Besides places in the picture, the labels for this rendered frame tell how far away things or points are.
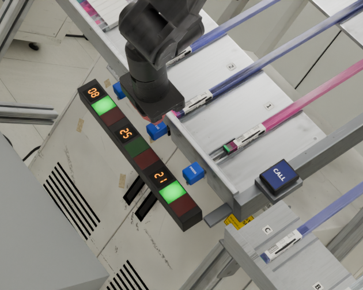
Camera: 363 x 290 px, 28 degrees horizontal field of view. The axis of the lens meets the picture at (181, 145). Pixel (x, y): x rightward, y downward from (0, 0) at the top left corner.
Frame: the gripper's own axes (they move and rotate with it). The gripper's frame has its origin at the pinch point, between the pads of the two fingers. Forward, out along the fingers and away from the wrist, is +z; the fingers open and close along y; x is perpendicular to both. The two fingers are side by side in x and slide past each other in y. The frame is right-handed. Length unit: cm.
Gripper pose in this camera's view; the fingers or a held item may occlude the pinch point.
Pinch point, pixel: (157, 119)
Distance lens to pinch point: 123.4
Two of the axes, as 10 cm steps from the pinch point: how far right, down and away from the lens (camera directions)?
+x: -8.3, 5.1, -2.4
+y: -5.6, -6.8, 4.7
